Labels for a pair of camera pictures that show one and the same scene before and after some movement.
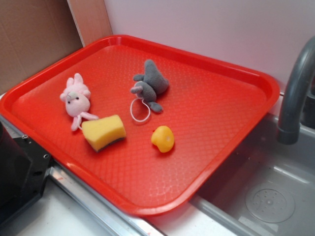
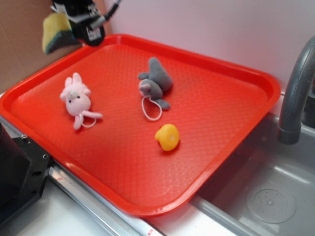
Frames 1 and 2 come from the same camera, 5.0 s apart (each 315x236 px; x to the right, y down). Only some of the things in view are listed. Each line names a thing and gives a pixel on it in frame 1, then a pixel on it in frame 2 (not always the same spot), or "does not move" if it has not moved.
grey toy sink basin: (265, 187) does not move
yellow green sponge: (102, 132) -> (57, 32)
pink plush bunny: (77, 97) does not move
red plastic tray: (146, 125) does not move
